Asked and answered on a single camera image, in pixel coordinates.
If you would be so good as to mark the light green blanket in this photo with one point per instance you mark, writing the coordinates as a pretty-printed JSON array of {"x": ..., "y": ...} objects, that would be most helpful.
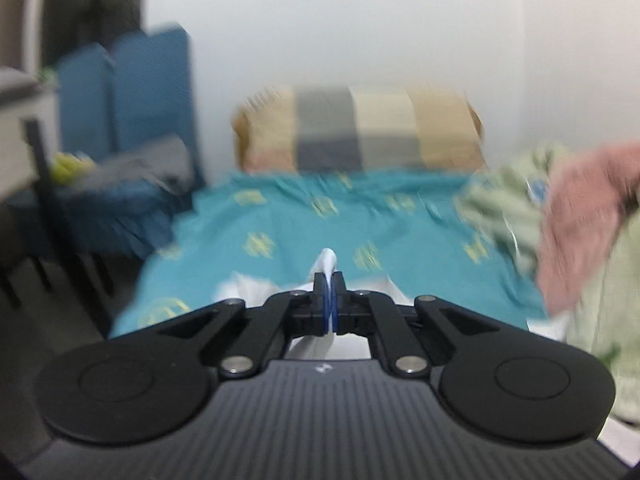
[{"x": 510, "y": 200}]

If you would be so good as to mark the dark wooden chair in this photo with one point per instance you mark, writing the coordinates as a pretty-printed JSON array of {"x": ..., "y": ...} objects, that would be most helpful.
[{"x": 45, "y": 200}]

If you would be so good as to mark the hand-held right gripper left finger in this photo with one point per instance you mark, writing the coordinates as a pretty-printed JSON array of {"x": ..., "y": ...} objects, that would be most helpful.
[{"x": 323, "y": 305}]

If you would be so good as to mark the yellow-green object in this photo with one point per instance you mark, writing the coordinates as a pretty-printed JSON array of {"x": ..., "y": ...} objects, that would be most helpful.
[{"x": 65, "y": 167}]

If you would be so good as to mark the blue chair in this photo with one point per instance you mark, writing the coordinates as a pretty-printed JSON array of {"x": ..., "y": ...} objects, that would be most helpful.
[{"x": 130, "y": 110}]

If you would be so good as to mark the grey cloth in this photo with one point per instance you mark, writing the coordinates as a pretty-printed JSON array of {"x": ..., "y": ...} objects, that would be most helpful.
[{"x": 145, "y": 162}]

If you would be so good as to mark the dark hanging curtain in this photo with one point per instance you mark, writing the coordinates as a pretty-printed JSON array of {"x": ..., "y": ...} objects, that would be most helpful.
[{"x": 90, "y": 5}]

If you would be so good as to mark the pink cloth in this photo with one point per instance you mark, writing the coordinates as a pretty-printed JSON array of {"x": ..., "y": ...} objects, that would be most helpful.
[{"x": 580, "y": 220}]

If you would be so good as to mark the checkered pillow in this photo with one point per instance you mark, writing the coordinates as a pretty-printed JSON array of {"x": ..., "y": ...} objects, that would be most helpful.
[{"x": 360, "y": 130}]

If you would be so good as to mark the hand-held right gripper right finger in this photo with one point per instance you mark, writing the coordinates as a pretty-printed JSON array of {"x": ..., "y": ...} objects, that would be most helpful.
[{"x": 338, "y": 305}]

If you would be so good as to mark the white garment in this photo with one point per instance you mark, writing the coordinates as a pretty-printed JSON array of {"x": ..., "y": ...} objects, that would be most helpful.
[{"x": 327, "y": 262}]

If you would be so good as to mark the teal patterned bed sheet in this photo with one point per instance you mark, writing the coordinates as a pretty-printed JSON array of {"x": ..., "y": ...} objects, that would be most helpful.
[{"x": 300, "y": 220}]

